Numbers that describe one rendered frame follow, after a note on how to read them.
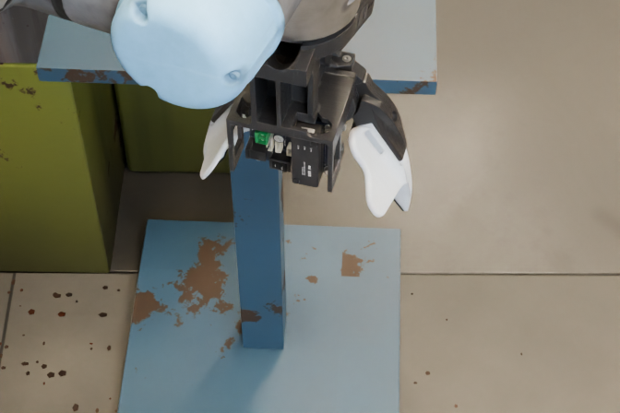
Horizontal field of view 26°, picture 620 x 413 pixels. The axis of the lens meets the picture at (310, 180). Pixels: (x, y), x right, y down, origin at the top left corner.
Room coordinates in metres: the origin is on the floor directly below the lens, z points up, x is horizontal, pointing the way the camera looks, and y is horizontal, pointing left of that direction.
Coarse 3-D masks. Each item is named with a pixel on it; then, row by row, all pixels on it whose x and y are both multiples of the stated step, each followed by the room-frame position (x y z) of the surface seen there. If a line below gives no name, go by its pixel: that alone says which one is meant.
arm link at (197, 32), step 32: (64, 0) 0.50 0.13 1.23; (96, 0) 0.50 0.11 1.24; (128, 0) 0.47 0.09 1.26; (160, 0) 0.47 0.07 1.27; (192, 0) 0.47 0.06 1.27; (224, 0) 0.47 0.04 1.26; (256, 0) 0.48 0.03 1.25; (288, 0) 0.50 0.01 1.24; (128, 32) 0.47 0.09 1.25; (160, 32) 0.46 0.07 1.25; (192, 32) 0.45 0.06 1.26; (224, 32) 0.45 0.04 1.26; (256, 32) 0.47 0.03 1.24; (128, 64) 0.47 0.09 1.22; (160, 64) 0.46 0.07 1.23; (192, 64) 0.45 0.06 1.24; (224, 64) 0.45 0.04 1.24; (256, 64) 0.46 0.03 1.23; (160, 96) 0.46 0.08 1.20; (192, 96) 0.45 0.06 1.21; (224, 96) 0.45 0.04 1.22
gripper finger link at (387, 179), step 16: (352, 128) 0.60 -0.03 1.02; (368, 128) 0.60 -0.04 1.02; (352, 144) 0.58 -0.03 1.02; (368, 144) 0.59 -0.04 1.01; (384, 144) 0.60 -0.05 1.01; (368, 160) 0.58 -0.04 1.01; (384, 160) 0.59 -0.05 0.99; (368, 176) 0.57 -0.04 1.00; (384, 176) 0.58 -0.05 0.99; (400, 176) 0.59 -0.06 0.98; (368, 192) 0.56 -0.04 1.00; (384, 192) 0.57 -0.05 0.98; (400, 192) 0.59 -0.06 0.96; (384, 208) 0.56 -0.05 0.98; (400, 208) 0.59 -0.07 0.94
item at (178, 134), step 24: (120, 96) 1.38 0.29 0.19; (144, 96) 1.38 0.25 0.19; (120, 120) 1.38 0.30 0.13; (144, 120) 1.38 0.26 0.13; (168, 120) 1.38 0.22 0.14; (192, 120) 1.38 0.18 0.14; (144, 144) 1.38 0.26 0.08; (168, 144) 1.38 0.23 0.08; (192, 144) 1.38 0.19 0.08; (144, 168) 1.38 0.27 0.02; (168, 168) 1.38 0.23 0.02; (192, 168) 1.38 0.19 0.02; (216, 168) 1.38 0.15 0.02
